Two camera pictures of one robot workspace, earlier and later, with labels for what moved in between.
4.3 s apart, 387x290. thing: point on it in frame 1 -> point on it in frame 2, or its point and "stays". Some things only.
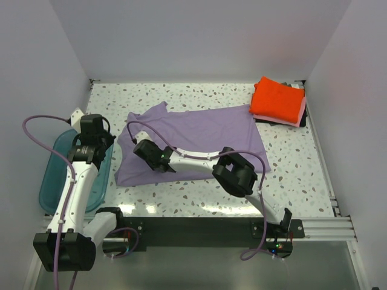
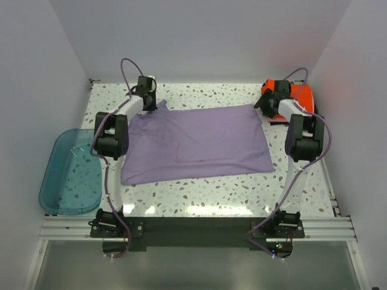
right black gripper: x=150 y=165 -> x=261 y=104
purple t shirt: x=190 y=132 stays
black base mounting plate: x=135 y=234 stays
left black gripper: x=110 y=139 -> x=153 y=107
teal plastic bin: x=57 y=171 stays
